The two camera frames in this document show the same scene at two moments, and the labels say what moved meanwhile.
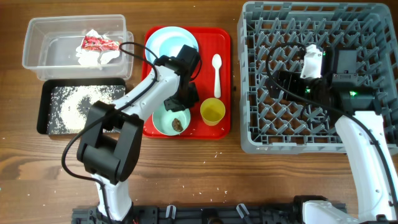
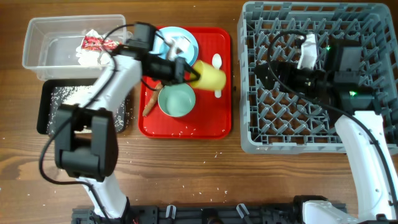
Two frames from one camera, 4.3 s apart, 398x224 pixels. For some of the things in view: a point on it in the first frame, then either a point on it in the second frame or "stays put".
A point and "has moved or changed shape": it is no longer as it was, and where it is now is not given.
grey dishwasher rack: [273, 35] stays put
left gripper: [194, 98] -> [181, 67]
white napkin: [91, 57] stays put
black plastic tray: [63, 104] stays put
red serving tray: [210, 117] stays put
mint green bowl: [163, 119] has moved or changed shape
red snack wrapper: [91, 43] stays put
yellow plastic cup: [212, 110] -> [211, 79]
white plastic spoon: [217, 63] stays put
